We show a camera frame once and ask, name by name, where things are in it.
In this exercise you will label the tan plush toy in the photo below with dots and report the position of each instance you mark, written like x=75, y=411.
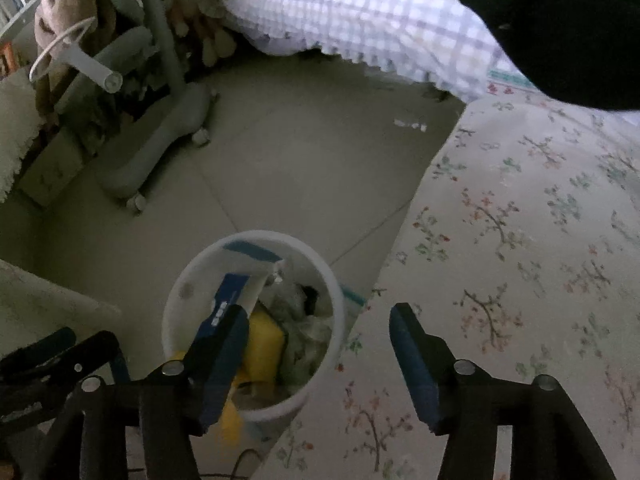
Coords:
x=215, y=40

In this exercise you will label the black cloth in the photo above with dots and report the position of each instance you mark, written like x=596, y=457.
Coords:
x=565, y=25

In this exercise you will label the floral bedsheet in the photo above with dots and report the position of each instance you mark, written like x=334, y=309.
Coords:
x=525, y=285

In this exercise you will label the yellow and green sponge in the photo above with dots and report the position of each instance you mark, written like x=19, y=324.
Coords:
x=262, y=350

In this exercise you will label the checked ruffled pillow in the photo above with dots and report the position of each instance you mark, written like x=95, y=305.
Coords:
x=360, y=15

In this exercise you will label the cardboard box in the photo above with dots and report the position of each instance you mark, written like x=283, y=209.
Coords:
x=52, y=165

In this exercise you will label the grey wheeled chair base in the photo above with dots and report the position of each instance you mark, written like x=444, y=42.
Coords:
x=165, y=125

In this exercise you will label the white paper scrap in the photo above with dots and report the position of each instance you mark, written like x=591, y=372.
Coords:
x=410, y=124

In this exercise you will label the blue and white box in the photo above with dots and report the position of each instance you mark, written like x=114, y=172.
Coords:
x=235, y=292

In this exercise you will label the white fuzzy blanket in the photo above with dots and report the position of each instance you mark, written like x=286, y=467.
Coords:
x=12, y=135

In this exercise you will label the clear bag with teal edge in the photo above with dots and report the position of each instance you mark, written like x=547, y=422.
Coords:
x=354, y=297

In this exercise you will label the brown plush toy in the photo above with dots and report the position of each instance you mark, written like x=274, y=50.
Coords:
x=65, y=0

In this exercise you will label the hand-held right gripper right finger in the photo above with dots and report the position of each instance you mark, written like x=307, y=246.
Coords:
x=415, y=370

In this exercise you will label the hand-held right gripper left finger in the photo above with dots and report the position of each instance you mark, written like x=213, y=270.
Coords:
x=220, y=370

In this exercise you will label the white fuzzy rug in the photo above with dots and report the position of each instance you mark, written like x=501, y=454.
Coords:
x=40, y=300

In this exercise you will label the white plastic bucket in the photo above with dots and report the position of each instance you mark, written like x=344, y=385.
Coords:
x=200, y=270

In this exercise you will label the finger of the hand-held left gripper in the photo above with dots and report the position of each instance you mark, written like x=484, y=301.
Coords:
x=47, y=342
x=85, y=352

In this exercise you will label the blue plastic strip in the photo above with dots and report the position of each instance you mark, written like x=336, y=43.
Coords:
x=120, y=367

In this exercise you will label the white printed plastic wrapper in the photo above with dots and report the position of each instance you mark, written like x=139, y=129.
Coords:
x=305, y=340

